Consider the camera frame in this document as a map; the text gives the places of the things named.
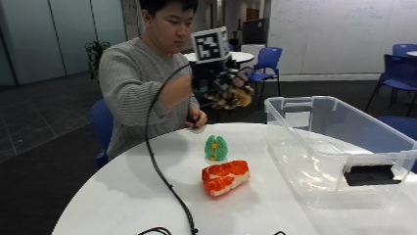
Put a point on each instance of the white marker cube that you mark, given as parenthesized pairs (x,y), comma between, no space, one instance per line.
(210,44)

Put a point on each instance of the clear plastic storage bin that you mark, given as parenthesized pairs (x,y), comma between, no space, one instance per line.
(322,153)

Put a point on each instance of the blue chair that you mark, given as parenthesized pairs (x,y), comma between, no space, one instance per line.
(101,130)
(404,49)
(267,63)
(400,76)

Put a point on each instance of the the person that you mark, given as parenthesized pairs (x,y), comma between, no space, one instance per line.
(131,81)

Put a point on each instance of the whiteboard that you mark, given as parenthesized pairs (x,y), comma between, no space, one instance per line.
(339,32)

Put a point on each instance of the brown spotted plush toy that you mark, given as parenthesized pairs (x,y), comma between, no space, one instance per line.
(230,98)

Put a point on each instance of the round white table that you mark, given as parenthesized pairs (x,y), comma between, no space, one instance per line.
(242,56)

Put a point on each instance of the green potted plant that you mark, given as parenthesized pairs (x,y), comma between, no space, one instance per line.
(95,55)

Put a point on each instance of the dark cabinet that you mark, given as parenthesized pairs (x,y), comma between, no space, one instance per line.
(254,31)

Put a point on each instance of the green plush vegetable toy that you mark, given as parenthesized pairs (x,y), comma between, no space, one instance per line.
(217,148)

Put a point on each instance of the red white plush meat toy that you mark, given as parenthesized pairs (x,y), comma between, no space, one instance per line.
(226,177)

